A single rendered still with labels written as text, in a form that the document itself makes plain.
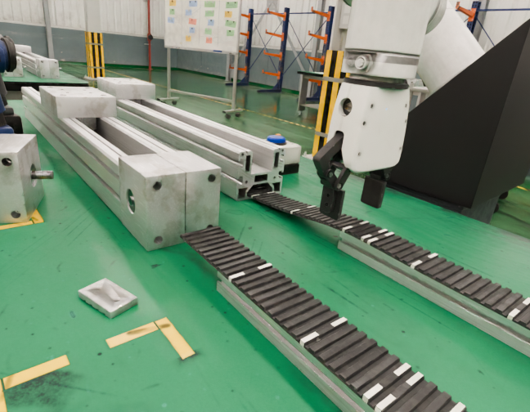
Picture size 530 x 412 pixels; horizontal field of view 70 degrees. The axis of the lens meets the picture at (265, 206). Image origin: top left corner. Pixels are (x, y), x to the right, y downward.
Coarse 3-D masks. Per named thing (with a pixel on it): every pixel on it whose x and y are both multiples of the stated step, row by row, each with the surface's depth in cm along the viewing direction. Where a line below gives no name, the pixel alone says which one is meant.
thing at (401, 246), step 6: (402, 240) 47; (384, 246) 45; (390, 246) 45; (396, 246) 45; (402, 246) 45; (408, 246) 45; (414, 246) 46; (384, 252) 44; (390, 252) 43; (396, 252) 44; (402, 252) 44
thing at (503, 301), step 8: (496, 296) 37; (504, 296) 37; (512, 296) 37; (520, 296) 37; (488, 304) 36; (496, 304) 36; (504, 304) 36; (512, 304) 36; (496, 312) 35; (504, 312) 35
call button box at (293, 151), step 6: (276, 144) 78; (282, 144) 78; (288, 144) 80; (294, 144) 80; (288, 150) 78; (294, 150) 79; (300, 150) 80; (282, 156) 77; (288, 156) 78; (294, 156) 79; (288, 162) 79; (294, 162) 80; (288, 168) 80; (294, 168) 81; (282, 174) 79
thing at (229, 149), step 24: (120, 120) 101; (144, 120) 88; (168, 120) 79; (192, 120) 85; (168, 144) 82; (192, 144) 72; (216, 144) 65; (240, 144) 72; (264, 144) 67; (240, 168) 61; (264, 168) 67; (240, 192) 65
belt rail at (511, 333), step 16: (352, 240) 49; (352, 256) 49; (368, 256) 47; (384, 256) 45; (384, 272) 45; (400, 272) 44; (416, 272) 42; (416, 288) 42; (432, 288) 41; (448, 288) 39; (448, 304) 40; (464, 304) 39; (480, 320) 37; (496, 320) 36; (496, 336) 36; (512, 336) 35; (528, 336) 34; (528, 352) 34
